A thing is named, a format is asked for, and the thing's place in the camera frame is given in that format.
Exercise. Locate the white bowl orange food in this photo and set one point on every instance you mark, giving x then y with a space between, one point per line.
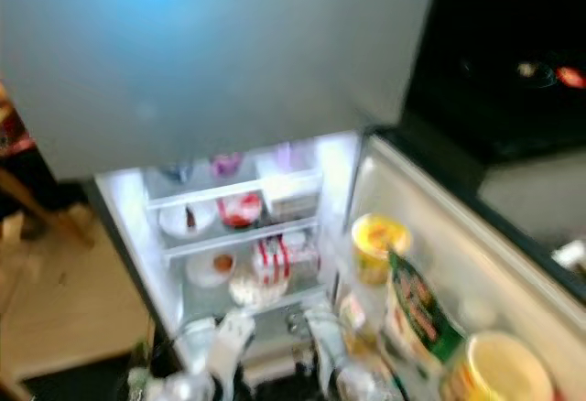
209 271

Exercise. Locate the green white snack bag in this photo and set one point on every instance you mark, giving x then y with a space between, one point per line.
426 314

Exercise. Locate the blue bowl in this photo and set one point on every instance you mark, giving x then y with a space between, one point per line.
176 173

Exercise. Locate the white bowl brown food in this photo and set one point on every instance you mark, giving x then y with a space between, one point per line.
186 220

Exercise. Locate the white plastic food container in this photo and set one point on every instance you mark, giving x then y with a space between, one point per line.
293 198

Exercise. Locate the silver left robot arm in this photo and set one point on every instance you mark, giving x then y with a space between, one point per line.
183 387

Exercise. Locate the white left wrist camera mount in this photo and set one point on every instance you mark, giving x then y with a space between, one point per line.
232 341

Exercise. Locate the red white bowl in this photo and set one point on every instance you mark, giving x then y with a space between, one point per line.
240 211

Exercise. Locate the grey fridge door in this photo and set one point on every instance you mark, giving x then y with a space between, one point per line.
467 236

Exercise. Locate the black kitchen countertop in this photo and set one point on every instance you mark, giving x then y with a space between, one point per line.
494 16

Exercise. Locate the grey fridge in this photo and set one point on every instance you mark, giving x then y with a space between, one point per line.
220 53

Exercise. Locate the floral paper plate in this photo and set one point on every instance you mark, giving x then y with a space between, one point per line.
255 295

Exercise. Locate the purple bowl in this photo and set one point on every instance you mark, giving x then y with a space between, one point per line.
225 165

